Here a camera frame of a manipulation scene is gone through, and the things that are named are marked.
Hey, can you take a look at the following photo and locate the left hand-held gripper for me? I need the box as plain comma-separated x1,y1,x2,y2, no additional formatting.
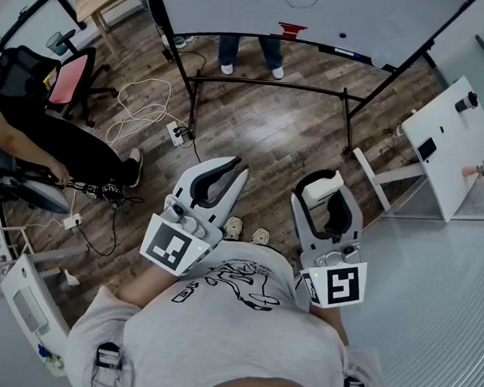
137,149,251,282

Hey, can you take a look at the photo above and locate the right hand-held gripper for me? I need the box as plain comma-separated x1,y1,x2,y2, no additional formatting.
282,178,375,313

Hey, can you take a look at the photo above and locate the white eraser block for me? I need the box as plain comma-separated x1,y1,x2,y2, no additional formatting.
301,166,347,206

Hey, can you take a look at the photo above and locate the large white whiteboard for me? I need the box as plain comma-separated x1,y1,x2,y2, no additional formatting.
146,0,478,78

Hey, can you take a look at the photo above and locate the person's left forearm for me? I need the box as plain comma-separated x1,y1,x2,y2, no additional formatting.
114,261,179,310

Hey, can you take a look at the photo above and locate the person's right forearm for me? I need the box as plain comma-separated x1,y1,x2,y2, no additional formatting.
304,304,353,348

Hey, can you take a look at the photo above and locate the person's left shoe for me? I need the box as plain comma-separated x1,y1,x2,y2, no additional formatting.
223,215,244,242

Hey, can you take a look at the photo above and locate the person's shoe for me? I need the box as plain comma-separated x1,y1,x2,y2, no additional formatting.
223,215,244,242
249,226,272,246

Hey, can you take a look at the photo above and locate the person's right shoe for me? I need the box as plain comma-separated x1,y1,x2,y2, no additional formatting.
249,226,272,246

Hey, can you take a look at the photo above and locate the black hand-held device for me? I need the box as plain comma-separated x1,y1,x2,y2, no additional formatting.
66,177,126,210

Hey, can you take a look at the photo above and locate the black phone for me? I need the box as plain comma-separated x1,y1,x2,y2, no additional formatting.
416,136,439,163

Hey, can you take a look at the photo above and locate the small white power strip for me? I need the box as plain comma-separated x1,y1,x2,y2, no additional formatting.
62,212,83,231

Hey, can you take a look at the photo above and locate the person's grey printed t-shirt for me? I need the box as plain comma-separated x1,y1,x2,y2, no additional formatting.
62,228,397,387

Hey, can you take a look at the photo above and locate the white desk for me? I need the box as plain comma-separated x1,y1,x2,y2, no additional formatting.
347,67,484,226

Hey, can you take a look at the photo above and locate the pink flower bunch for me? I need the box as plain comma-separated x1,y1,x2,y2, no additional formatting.
459,153,484,186

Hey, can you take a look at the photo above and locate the translucent plastic cup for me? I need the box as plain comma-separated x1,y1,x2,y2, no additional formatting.
370,47,394,70

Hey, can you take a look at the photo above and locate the black office chair pink seat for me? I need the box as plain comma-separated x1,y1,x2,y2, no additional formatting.
0,22,125,131

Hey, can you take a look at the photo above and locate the black tumbler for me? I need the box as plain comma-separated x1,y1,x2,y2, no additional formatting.
453,90,479,115

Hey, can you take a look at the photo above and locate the mesh waste bin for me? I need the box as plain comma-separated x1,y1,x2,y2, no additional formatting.
43,26,77,57

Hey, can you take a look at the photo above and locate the white cabinet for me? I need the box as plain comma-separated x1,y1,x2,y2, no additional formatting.
0,252,75,339

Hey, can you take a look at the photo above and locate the black floor cable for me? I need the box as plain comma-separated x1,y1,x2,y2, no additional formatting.
72,191,146,260

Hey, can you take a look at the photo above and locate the long white cable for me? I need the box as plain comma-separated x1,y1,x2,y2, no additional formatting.
103,74,193,151

